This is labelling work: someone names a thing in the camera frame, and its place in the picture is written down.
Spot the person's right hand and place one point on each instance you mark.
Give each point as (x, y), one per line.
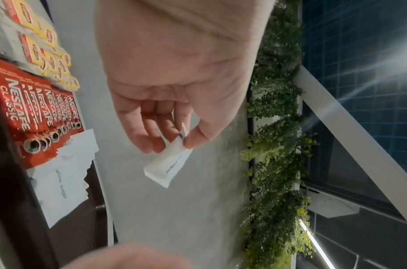
(130, 257)

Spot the person's left hand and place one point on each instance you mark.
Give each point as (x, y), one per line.
(180, 52)

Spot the brown plastic tray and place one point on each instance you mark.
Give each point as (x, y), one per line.
(73, 223)

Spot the white sugar packet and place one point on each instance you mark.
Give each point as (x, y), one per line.
(166, 165)

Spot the row of white sugar packets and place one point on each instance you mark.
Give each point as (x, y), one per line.
(63, 184)

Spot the row of red Nescafe sachets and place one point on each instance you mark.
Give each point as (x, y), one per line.
(24, 105)

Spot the large glass window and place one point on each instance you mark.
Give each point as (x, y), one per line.
(356, 39)

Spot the green plant wall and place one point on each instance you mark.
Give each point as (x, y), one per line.
(273, 157)

